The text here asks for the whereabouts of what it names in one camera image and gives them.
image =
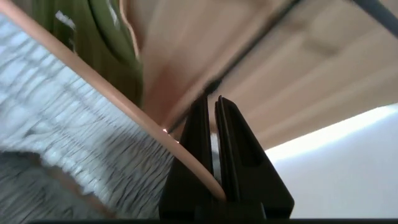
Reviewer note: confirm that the black clothes rack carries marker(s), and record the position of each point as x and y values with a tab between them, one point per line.
376	12

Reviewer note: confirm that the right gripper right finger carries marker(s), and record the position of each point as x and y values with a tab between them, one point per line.
248	180

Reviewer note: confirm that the beige curtain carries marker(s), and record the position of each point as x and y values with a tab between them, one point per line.
311	62

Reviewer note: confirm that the pale grey garment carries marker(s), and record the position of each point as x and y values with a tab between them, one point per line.
62	124

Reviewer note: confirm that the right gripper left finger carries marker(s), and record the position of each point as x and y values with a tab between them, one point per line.
196	130

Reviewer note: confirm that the green printed shirt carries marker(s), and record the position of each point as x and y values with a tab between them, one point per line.
93	40

